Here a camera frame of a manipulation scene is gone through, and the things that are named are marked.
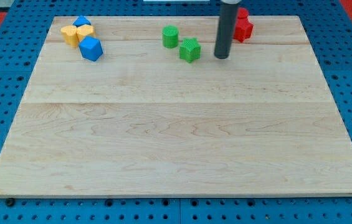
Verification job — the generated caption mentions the red cylinder block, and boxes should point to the red cylinder block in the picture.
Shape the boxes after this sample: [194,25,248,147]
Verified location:
[237,7,249,20]

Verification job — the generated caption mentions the green cylinder block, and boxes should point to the green cylinder block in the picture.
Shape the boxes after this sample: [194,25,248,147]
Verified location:
[162,25,179,49]

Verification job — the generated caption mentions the green star block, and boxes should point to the green star block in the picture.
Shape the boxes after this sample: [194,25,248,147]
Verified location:
[179,38,201,63]

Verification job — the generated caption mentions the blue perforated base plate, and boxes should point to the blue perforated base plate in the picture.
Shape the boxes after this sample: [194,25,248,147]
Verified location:
[0,1,352,223]

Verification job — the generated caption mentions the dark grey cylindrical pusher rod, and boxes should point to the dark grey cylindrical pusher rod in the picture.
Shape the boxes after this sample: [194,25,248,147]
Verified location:
[214,0,241,59]

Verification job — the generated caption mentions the light wooden board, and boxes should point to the light wooden board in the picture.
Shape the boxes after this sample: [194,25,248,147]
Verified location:
[0,16,352,198]

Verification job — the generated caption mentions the yellow pentagon block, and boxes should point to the yellow pentagon block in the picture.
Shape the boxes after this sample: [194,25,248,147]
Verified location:
[77,24,96,42]

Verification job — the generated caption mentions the yellow heart block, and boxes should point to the yellow heart block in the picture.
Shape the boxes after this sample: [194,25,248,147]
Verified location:
[60,25,78,47]

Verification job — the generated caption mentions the blue cube block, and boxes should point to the blue cube block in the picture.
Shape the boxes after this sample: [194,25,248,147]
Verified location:
[78,36,103,62]

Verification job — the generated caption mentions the blue triangle block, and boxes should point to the blue triangle block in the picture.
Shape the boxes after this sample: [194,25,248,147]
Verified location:
[72,15,91,27]

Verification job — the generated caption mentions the red star block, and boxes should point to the red star block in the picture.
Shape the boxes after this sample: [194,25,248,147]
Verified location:
[233,19,254,42]

